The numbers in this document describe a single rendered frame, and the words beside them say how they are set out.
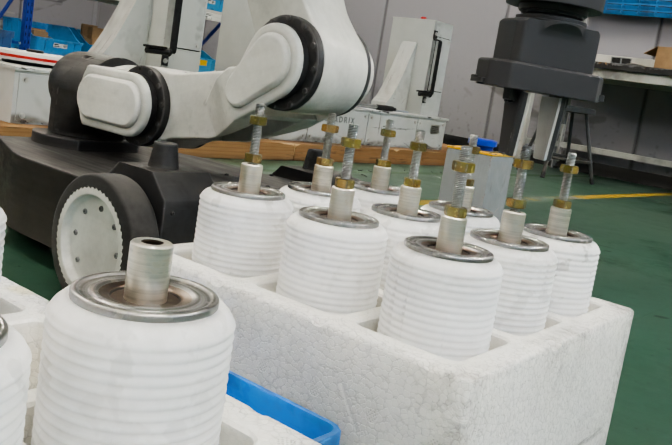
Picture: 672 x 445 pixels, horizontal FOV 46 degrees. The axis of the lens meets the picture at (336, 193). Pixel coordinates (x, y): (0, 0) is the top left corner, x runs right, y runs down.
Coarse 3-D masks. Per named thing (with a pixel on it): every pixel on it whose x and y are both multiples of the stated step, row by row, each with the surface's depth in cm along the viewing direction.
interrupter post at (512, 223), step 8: (504, 216) 75; (512, 216) 74; (520, 216) 74; (504, 224) 74; (512, 224) 74; (520, 224) 74; (504, 232) 74; (512, 232) 74; (520, 232) 74; (504, 240) 74; (512, 240) 74; (520, 240) 75
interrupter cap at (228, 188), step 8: (216, 184) 80; (224, 184) 81; (232, 184) 82; (224, 192) 77; (232, 192) 76; (240, 192) 77; (264, 192) 81; (272, 192) 81; (280, 192) 81; (264, 200) 77; (272, 200) 77
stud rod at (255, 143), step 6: (258, 108) 78; (264, 108) 79; (258, 114) 78; (258, 126) 79; (252, 132) 79; (258, 132) 79; (252, 138) 79; (258, 138) 79; (252, 144) 79; (258, 144) 79; (252, 150) 79; (258, 150) 79
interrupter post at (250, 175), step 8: (248, 168) 79; (256, 168) 79; (240, 176) 79; (248, 176) 79; (256, 176) 79; (240, 184) 79; (248, 184) 79; (256, 184) 79; (248, 192) 79; (256, 192) 79
